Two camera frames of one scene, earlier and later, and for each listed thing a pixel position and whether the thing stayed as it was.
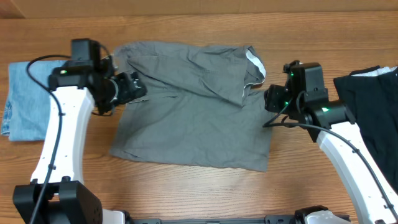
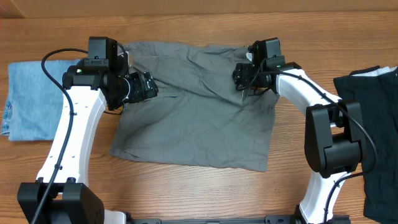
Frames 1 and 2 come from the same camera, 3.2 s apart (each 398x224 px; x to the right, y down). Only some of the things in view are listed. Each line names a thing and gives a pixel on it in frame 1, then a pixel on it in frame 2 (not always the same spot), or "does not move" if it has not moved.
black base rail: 268,219 does not move
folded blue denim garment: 27,109 does not move
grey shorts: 196,110 does not move
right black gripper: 270,98 → 240,75
